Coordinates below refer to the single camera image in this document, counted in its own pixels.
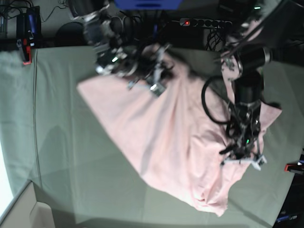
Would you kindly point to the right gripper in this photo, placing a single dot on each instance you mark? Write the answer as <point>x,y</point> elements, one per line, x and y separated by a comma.
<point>151,68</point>

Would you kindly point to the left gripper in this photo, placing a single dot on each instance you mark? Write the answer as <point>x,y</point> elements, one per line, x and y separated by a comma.
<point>244,150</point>

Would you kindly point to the pink t-shirt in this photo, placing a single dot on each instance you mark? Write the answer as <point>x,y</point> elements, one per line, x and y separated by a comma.
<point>169,140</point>

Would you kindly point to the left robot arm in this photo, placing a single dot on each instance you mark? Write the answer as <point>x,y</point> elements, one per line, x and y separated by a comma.
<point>251,43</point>

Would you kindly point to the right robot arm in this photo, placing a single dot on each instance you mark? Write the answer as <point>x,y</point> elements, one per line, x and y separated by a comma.
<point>122,52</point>

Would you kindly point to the red black table clamp right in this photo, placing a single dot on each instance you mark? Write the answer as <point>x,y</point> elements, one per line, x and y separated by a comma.
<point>295,167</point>

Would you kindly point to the red black table clamp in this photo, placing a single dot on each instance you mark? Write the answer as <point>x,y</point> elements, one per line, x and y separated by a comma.
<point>24,50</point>
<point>295,167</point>

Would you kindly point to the white power strip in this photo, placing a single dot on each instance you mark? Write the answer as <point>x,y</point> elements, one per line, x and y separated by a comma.
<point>205,23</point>

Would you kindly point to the blue plastic box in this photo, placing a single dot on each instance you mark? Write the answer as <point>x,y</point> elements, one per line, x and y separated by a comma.
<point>148,4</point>

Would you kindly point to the green table cloth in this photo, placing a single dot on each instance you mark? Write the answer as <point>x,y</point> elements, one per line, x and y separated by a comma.
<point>49,136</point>

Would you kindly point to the red black table clamp left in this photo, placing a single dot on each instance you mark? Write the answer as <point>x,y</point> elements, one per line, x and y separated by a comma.
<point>24,50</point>

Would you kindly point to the beige cardboard box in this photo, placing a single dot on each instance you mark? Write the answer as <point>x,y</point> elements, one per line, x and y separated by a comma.
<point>26,212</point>

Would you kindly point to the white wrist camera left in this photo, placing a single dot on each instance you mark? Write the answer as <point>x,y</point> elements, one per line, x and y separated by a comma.
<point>259,162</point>

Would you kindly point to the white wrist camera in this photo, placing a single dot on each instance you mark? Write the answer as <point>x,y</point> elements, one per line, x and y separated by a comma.
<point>259,162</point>
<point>157,89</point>

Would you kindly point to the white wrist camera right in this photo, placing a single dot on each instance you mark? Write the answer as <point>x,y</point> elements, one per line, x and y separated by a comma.
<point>157,89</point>

